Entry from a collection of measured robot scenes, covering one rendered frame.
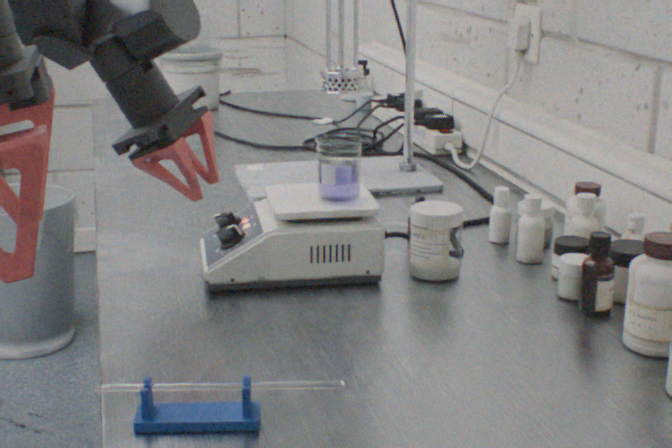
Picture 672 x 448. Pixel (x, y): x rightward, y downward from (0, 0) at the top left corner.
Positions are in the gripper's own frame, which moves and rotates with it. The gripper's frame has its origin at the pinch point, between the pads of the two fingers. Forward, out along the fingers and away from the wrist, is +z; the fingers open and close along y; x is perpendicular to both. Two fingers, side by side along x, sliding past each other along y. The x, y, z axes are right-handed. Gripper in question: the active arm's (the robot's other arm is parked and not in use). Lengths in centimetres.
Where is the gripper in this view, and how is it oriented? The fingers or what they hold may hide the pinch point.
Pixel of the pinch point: (202, 185)
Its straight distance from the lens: 106.2
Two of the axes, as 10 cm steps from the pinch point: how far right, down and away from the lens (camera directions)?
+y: 4.2, -5.6, 7.1
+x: -7.6, 2.1, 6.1
